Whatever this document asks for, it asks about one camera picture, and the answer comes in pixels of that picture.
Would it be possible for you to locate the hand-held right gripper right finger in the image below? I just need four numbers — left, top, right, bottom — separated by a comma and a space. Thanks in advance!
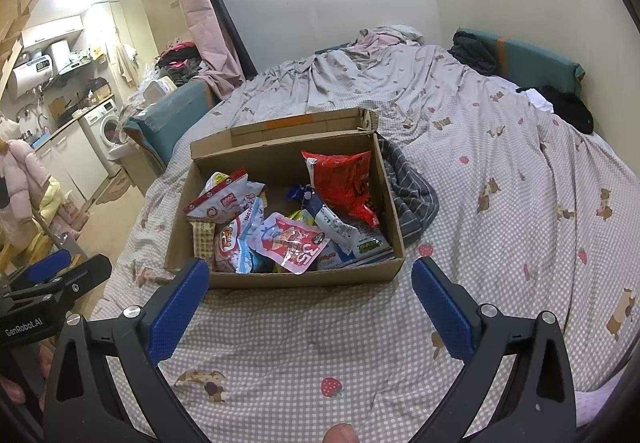
411, 256, 578, 443

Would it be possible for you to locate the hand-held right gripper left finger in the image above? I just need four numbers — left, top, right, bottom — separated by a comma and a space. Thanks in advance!
42, 257, 211, 443

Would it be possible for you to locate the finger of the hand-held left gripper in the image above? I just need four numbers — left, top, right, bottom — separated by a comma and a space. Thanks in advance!
27, 249, 72, 285
47, 254, 113, 309

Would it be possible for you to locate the checkered tan wafer packet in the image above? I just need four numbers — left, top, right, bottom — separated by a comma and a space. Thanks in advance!
189, 218, 221, 269

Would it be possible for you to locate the light blue white snack bag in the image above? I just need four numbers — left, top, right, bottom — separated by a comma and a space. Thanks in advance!
214, 218, 266, 274

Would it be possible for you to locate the white snack bag red edge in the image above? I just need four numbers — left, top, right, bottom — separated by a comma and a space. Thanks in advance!
182, 167, 266, 223

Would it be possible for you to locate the blue white cookie bag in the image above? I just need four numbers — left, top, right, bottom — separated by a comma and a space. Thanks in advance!
302, 193, 393, 269

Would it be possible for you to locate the pink red snack pouch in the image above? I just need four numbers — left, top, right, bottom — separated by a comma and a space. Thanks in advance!
247, 216, 332, 275

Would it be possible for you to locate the red chip bag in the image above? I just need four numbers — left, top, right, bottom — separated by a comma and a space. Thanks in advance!
301, 150, 381, 229

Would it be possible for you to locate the blue yellow snack bag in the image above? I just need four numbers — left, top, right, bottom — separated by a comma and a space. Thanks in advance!
285, 183, 316, 214

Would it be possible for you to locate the brown cardboard box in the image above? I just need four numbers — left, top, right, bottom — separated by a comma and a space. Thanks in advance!
164, 107, 406, 290

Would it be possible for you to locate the person's left hand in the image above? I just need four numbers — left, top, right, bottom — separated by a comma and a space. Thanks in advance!
0, 345, 53, 405

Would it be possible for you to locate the person's right hand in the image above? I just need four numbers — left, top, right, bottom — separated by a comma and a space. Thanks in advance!
322, 424, 361, 443

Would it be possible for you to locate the pale yellow garment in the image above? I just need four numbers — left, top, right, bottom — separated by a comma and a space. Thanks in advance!
40, 178, 63, 224

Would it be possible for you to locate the printed checkered blanket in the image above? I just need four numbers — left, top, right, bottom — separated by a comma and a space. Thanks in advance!
92, 26, 640, 443

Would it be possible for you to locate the pink puffer jacket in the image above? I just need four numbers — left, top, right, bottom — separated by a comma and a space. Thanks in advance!
0, 120, 51, 244

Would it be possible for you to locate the brown floor rug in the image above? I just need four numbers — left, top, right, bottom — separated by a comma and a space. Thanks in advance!
95, 170, 132, 205

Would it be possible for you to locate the white kitchen cabinet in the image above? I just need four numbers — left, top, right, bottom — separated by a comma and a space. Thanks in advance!
35, 123, 108, 204

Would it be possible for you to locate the grey striped cloth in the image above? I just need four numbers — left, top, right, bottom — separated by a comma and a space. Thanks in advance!
377, 133, 441, 248

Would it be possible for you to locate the white washing machine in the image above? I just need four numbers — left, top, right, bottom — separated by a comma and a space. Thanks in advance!
79, 98, 125, 164

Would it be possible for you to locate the pink cloth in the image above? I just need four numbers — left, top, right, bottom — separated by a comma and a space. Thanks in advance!
575, 373, 631, 429

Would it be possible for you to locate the teal padded bed board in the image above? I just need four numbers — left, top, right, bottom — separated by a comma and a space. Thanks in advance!
124, 82, 216, 166

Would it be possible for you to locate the white water heater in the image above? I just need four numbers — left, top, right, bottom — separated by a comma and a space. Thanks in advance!
9, 56, 53, 99

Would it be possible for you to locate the white plastic container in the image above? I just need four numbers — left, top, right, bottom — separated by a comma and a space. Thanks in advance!
144, 77, 177, 105

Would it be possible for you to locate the hanging cream towel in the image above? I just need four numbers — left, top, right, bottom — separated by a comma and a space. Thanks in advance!
116, 43, 138, 86

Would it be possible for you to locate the white cloth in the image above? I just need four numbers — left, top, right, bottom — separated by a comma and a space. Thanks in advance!
525, 90, 556, 113

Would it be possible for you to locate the black garment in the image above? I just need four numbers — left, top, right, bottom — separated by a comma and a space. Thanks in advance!
517, 86, 595, 134

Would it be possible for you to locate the pile of mixed clothes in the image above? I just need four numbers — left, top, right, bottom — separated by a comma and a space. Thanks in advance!
157, 40, 203, 84

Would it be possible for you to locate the dark clothes heap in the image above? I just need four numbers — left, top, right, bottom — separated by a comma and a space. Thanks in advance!
447, 30, 501, 74

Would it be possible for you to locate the teal cushion orange stripe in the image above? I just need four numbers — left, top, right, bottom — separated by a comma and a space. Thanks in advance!
455, 27, 587, 89

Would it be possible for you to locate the pink curtain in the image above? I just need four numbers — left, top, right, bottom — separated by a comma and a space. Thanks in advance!
165, 0, 246, 99

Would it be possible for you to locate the white wall cabinet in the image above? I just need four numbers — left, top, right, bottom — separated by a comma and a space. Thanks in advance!
22, 14, 85, 49

